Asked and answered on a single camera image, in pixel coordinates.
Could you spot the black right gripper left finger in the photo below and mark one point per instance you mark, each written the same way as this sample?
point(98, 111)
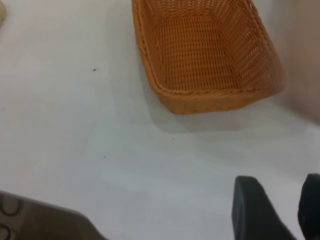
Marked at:
point(252, 215)

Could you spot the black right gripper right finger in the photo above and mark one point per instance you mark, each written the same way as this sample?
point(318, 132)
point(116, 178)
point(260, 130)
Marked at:
point(311, 207)

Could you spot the orange woven wicker basket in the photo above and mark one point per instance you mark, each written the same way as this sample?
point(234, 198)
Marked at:
point(200, 62)

